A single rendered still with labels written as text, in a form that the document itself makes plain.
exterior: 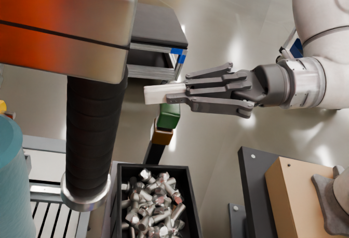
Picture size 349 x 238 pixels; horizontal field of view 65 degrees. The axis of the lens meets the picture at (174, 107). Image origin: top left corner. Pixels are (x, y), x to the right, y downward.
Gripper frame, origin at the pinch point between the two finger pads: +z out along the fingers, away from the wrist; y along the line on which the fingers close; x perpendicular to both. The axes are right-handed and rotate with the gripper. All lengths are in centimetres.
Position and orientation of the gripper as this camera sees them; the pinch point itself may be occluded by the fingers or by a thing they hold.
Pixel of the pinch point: (164, 93)
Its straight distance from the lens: 47.1
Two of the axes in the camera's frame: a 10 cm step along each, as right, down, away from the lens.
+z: -9.9, 0.8, -0.9
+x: -0.1, 7.2, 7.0
